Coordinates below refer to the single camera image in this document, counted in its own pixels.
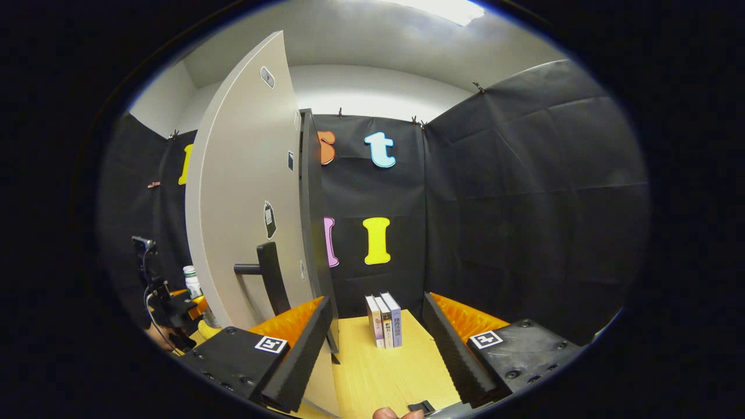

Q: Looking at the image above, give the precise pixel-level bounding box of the dark grey cabinet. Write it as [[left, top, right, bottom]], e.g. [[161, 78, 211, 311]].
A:
[[298, 108, 342, 365]]

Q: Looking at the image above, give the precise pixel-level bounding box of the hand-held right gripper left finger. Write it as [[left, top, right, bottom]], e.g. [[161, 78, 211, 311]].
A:
[[175, 296, 334, 413]]

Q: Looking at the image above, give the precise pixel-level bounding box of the white book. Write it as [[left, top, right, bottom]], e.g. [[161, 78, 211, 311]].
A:
[[374, 294, 396, 349]]

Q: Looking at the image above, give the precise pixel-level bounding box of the white plastic bottle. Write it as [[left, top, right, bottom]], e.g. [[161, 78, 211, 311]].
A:
[[183, 265, 219, 329]]

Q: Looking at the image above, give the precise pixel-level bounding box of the beige cabinet door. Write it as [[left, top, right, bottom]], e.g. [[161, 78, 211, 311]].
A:
[[185, 30, 342, 417]]

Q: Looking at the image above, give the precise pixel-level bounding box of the black door handle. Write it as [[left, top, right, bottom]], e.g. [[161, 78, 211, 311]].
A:
[[234, 242, 292, 317]]

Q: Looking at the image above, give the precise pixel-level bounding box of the long ceiling light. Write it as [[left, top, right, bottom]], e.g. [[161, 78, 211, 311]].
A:
[[378, 0, 485, 27]]

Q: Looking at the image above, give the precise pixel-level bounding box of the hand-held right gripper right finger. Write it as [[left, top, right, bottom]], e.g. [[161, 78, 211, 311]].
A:
[[422, 292, 584, 408]]

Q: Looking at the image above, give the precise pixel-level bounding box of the black backdrop cloth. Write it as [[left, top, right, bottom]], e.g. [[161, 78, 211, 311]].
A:
[[99, 58, 650, 350]]

